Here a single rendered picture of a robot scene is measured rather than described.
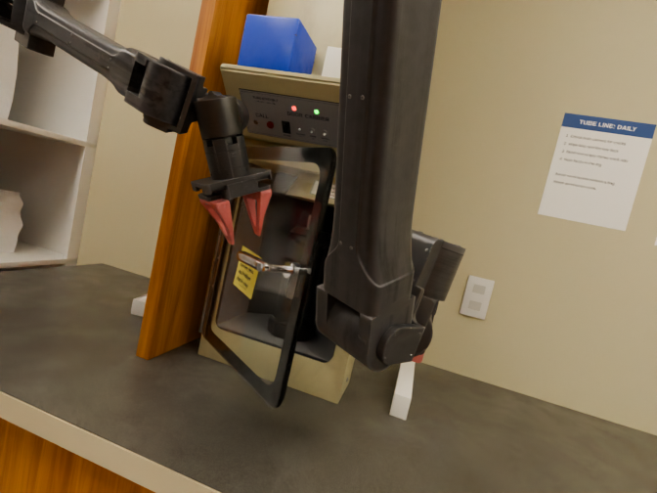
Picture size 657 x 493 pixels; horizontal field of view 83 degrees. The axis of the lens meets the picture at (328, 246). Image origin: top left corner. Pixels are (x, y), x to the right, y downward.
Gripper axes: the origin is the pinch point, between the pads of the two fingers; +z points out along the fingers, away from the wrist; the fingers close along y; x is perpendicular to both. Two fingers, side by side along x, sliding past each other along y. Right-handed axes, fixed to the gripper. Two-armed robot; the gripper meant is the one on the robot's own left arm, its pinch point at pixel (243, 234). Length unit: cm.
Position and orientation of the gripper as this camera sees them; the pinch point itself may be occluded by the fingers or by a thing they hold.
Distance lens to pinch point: 58.5
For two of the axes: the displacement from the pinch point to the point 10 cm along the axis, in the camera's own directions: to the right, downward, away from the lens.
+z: 1.2, 9.2, 3.6
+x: 6.1, 2.2, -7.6
